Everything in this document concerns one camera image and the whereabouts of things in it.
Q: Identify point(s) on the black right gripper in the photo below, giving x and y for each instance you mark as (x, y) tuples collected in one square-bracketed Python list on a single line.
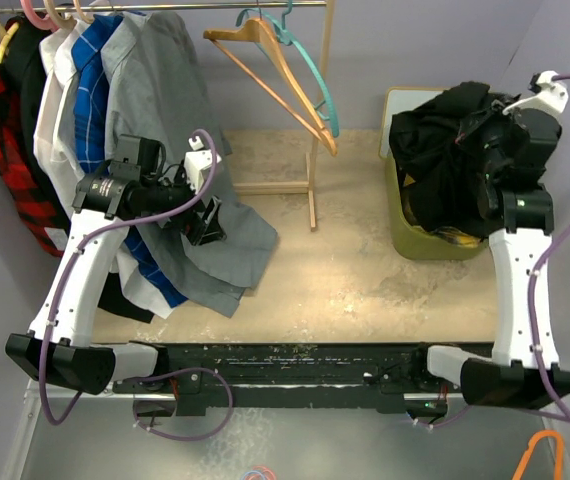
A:
[(511, 116)]

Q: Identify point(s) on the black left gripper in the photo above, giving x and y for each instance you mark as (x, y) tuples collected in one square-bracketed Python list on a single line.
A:
[(200, 230)]

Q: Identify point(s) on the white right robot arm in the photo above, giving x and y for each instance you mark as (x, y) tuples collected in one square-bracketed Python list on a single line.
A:
[(523, 370)]

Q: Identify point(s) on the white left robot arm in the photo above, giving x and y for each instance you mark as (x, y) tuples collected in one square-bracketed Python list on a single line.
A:
[(132, 189)]

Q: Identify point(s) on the yellow plaid shirt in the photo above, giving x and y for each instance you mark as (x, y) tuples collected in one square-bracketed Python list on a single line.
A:
[(449, 234)]

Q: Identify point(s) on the blue checked hanging shirt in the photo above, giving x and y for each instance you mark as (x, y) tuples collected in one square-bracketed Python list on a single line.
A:
[(90, 110)]

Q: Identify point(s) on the teal plastic hanger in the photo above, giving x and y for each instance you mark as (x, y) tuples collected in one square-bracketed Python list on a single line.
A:
[(325, 108)]

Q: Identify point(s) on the white hanging shirt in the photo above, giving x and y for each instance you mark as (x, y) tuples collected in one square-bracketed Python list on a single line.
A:
[(54, 148)]

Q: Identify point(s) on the light wooden hanger hook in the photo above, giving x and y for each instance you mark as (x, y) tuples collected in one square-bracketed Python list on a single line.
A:
[(84, 12)]

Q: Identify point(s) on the red black plaid shirt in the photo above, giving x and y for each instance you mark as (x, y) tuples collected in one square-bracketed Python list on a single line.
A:
[(34, 207)]

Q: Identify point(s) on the beige wooden hanger hook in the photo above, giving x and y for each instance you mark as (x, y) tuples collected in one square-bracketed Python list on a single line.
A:
[(61, 20)]

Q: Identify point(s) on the pink hanger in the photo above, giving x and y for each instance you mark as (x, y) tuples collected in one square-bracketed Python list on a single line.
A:
[(41, 22)]

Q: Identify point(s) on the yellow hanger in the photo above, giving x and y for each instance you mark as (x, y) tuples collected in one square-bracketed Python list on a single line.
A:
[(6, 39)]

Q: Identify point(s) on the olive green plastic bin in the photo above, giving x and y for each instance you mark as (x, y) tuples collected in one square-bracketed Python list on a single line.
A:
[(413, 243)]

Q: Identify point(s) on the white board behind bin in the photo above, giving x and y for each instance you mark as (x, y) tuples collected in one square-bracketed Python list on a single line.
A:
[(397, 100)]

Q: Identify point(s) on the red blue hangers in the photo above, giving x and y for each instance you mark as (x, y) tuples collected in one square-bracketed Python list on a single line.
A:
[(259, 472)]

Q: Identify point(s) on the black hanging garment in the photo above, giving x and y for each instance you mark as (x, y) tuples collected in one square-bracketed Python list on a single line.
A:
[(26, 73)]

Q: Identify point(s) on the wooden clothes rack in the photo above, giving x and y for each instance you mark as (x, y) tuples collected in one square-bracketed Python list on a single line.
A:
[(260, 33)]

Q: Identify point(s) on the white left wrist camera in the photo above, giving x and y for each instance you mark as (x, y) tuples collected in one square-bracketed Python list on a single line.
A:
[(197, 164)]

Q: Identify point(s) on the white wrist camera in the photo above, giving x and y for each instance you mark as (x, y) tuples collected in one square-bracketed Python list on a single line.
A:
[(549, 96), (197, 164)]

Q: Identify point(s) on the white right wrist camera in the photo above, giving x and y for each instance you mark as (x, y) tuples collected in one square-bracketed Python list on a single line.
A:
[(549, 96)]

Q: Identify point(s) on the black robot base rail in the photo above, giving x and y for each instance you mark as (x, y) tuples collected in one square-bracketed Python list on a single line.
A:
[(373, 376)]

